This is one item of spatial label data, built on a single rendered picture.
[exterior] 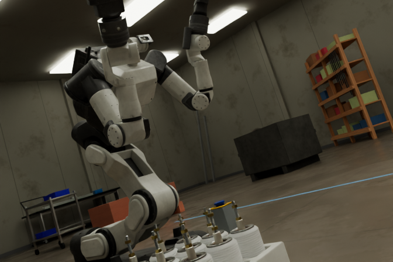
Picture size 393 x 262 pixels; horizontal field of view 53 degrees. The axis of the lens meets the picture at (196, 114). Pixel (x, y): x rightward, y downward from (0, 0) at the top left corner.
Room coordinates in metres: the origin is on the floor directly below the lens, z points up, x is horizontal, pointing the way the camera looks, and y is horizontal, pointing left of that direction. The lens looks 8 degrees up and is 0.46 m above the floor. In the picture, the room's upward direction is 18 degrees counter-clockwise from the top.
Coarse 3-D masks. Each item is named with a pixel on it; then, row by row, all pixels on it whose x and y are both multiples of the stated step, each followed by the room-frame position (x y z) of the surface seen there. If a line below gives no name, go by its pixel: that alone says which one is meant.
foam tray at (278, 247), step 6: (264, 246) 1.26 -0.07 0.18; (270, 246) 1.23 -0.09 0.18; (276, 246) 1.22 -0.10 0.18; (282, 246) 1.24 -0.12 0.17; (264, 252) 1.19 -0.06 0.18; (270, 252) 1.19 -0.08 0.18; (276, 252) 1.21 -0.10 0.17; (282, 252) 1.23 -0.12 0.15; (246, 258) 1.18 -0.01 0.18; (252, 258) 1.16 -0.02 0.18; (258, 258) 1.14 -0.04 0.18; (264, 258) 1.16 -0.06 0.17; (270, 258) 1.18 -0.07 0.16; (276, 258) 1.20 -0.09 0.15; (282, 258) 1.22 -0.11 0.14; (288, 258) 1.25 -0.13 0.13
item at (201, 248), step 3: (201, 246) 1.20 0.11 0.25; (204, 246) 1.21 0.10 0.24; (195, 249) 1.18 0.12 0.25; (198, 249) 1.18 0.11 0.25; (201, 249) 1.19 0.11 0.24; (204, 249) 1.20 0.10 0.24; (177, 252) 1.21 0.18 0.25; (183, 252) 1.18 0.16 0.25; (186, 252) 1.18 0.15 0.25; (195, 252) 1.18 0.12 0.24; (198, 252) 1.18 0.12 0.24; (177, 255) 1.19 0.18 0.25; (180, 255) 1.18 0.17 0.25; (183, 255) 1.18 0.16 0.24; (186, 255) 1.17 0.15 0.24; (180, 258) 1.18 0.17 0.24
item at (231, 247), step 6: (234, 240) 1.13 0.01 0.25; (222, 246) 1.10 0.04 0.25; (228, 246) 1.10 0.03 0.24; (234, 246) 1.12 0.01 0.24; (210, 252) 1.11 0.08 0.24; (216, 252) 1.10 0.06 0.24; (222, 252) 1.10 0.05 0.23; (228, 252) 1.10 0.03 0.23; (234, 252) 1.11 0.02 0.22; (216, 258) 1.10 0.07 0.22; (222, 258) 1.10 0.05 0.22; (228, 258) 1.10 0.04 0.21; (234, 258) 1.11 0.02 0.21; (240, 258) 1.13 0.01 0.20
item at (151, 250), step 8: (80, 232) 1.99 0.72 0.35; (88, 232) 1.94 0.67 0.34; (176, 232) 1.83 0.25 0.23; (192, 232) 1.84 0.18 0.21; (72, 240) 1.99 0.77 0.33; (80, 240) 1.93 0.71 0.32; (168, 240) 1.81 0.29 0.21; (176, 240) 1.78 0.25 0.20; (72, 248) 1.97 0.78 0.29; (80, 248) 1.92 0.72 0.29; (152, 248) 2.02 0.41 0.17; (80, 256) 1.93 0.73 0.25; (120, 256) 2.09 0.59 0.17; (128, 256) 2.01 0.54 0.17; (136, 256) 1.93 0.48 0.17; (144, 256) 1.72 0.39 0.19
